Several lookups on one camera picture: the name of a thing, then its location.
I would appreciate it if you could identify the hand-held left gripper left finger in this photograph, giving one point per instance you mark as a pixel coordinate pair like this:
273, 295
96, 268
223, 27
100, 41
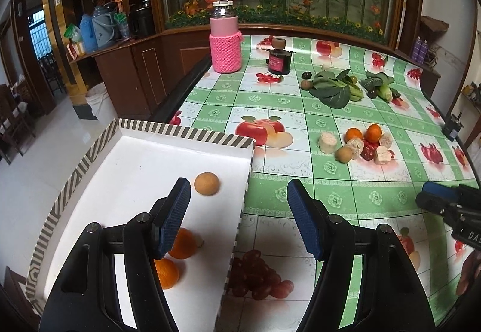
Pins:
173, 219

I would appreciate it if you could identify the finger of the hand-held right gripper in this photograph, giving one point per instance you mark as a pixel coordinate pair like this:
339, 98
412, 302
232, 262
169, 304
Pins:
430, 202
437, 188

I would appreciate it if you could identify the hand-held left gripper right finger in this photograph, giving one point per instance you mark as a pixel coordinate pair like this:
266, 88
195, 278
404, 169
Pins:
304, 219

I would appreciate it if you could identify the orange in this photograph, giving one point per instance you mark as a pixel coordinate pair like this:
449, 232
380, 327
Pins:
185, 245
374, 132
167, 273
354, 135

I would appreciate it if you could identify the round tan fruit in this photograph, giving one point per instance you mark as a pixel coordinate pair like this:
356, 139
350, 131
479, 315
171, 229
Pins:
206, 183

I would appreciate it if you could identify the white tray with striped rim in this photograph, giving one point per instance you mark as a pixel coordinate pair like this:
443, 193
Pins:
127, 174

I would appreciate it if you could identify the brown kiwi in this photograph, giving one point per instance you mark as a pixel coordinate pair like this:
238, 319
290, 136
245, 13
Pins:
344, 154
306, 84

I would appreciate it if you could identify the dark red fruit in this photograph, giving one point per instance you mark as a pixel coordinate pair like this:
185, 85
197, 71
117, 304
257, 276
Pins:
367, 151

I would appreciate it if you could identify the person's right hand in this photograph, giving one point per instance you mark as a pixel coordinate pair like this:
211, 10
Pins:
469, 273

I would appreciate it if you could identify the small black motor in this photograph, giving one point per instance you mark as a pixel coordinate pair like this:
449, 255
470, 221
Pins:
453, 128

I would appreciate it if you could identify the green checked fruit-print tablecloth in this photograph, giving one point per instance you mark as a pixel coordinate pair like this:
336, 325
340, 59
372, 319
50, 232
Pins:
300, 118

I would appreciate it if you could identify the dark round fruit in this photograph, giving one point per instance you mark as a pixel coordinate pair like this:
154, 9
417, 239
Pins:
372, 93
307, 74

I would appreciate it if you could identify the green bok choy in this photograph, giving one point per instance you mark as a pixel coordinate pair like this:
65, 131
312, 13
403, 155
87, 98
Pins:
379, 84
332, 88

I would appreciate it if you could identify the white plastic bucket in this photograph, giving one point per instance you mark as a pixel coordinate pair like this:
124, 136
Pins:
99, 101

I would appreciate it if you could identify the wooden cabinet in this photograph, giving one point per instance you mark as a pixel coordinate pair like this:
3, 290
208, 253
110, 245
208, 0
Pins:
142, 65

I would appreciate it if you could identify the black jar with cork lid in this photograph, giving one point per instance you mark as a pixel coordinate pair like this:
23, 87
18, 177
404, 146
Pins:
280, 59

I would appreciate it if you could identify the pink bottle with knit sleeve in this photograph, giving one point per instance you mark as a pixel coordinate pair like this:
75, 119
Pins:
224, 44

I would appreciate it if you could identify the blue thermos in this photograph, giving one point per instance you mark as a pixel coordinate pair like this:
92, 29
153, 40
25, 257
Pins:
88, 33

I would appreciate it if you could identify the black thermos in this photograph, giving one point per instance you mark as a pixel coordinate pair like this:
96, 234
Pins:
144, 16

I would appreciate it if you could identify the grey kettle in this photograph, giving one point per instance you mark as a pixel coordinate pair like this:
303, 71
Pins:
105, 24

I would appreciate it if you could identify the green bag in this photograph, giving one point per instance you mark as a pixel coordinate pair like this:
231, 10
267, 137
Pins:
73, 33

